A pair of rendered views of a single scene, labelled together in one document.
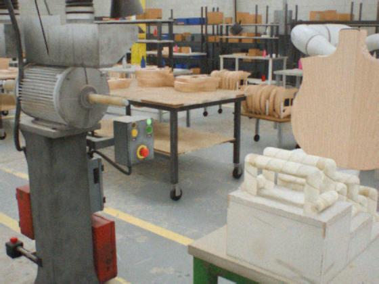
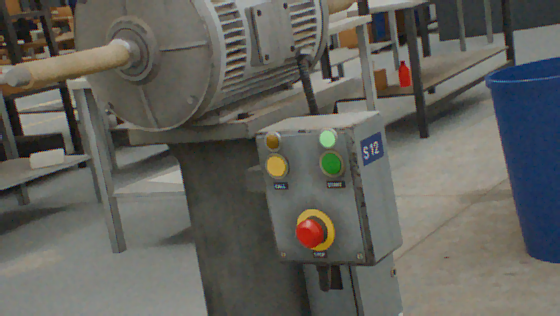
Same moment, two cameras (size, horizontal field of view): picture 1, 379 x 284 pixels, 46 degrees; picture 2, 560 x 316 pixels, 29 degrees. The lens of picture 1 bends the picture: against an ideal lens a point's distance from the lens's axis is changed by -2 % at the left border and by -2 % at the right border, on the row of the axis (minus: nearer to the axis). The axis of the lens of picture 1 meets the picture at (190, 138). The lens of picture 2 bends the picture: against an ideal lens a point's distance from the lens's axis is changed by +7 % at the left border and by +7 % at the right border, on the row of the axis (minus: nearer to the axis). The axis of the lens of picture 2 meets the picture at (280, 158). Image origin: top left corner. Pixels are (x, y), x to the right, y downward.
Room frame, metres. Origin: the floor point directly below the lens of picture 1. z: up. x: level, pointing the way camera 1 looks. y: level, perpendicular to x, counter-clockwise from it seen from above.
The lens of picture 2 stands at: (1.76, -1.16, 1.36)
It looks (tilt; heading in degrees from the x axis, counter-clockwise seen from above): 11 degrees down; 83
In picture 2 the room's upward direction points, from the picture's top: 10 degrees counter-clockwise
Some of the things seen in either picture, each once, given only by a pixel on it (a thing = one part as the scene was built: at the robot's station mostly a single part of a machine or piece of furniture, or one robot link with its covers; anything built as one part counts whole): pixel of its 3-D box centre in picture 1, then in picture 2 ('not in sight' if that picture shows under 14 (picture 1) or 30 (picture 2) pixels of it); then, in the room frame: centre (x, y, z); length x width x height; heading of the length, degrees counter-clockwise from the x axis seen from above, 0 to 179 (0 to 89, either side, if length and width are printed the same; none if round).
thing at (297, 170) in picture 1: (280, 166); not in sight; (1.01, -0.21, 1.20); 0.20 x 0.03 x 0.03; 48
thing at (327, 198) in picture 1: (323, 201); not in sight; (0.98, -0.31, 1.12); 0.11 x 0.03 x 0.03; 139
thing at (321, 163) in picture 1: (298, 159); not in sight; (1.07, -0.26, 1.20); 0.20 x 0.03 x 0.03; 48
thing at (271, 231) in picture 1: (286, 230); not in sight; (1.05, -0.24, 1.02); 0.27 x 0.15 x 0.17; 49
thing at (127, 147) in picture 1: (120, 145); (338, 194); (2.02, 0.33, 0.99); 0.24 x 0.21 x 0.26; 49
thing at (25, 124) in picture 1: (54, 124); (247, 108); (1.93, 0.60, 1.11); 0.36 x 0.24 x 0.04; 49
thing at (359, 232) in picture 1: (314, 226); not in sight; (1.16, -0.34, 0.98); 0.27 x 0.16 x 0.09; 49
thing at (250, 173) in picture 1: (250, 178); not in sight; (1.07, -0.15, 1.15); 0.03 x 0.03 x 0.09
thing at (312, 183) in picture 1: (311, 193); not in sight; (0.96, -0.27, 1.15); 0.03 x 0.03 x 0.09
